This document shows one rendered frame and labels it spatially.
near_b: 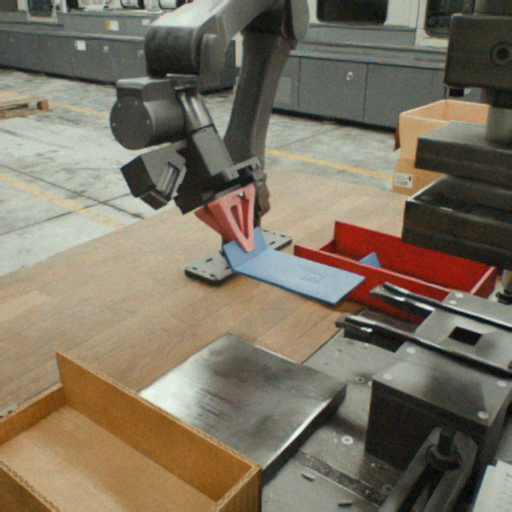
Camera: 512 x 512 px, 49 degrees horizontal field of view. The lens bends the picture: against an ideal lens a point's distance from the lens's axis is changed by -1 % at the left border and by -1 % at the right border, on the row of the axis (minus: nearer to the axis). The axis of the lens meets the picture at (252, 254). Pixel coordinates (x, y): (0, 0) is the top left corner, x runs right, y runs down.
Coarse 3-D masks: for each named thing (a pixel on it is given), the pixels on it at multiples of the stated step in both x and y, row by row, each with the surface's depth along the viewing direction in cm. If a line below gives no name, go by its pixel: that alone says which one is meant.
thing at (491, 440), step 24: (456, 336) 57; (384, 408) 49; (408, 408) 48; (504, 408) 48; (384, 432) 50; (408, 432) 49; (384, 456) 51; (408, 456) 50; (480, 456) 45; (480, 480) 48
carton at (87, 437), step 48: (96, 384) 53; (0, 432) 52; (48, 432) 54; (96, 432) 54; (144, 432) 50; (192, 432) 45; (0, 480) 43; (48, 480) 49; (96, 480) 49; (144, 480) 49; (192, 480) 48; (240, 480) 41
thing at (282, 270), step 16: (256, 240) 71; (240, 256) 68; (256, 256) 70; (272, 256) 70; (288, 256) 70; (240, 272) 66; (256, 272) 66; (272, 272) 66; (288, 272) 66; (304, 272) 66; (320, 272) 66; (336, 272) 65; (288, 288) 63; (304, 288) 62; (320, 288) 62; (336, 288) 62; (352, 288) 62
